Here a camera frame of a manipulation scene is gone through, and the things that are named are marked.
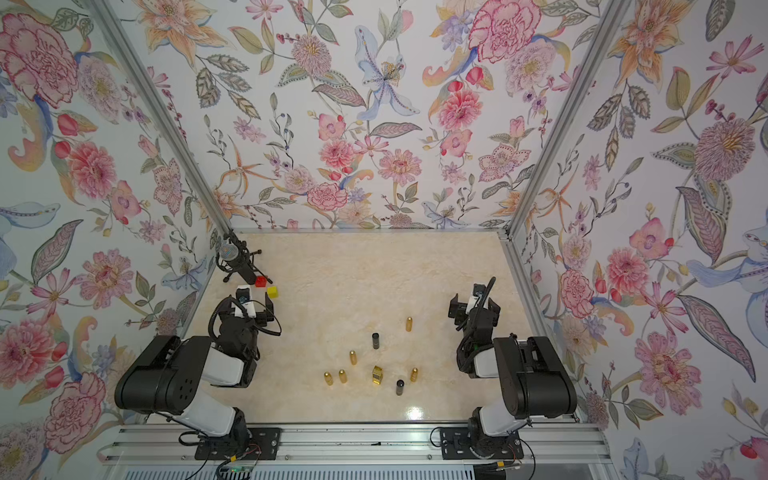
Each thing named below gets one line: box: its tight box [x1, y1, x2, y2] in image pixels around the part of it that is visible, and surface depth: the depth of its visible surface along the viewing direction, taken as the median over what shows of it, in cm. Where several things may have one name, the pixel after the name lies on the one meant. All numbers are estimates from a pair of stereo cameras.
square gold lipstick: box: [372, 365, 383, 385], surface depth 82 cm
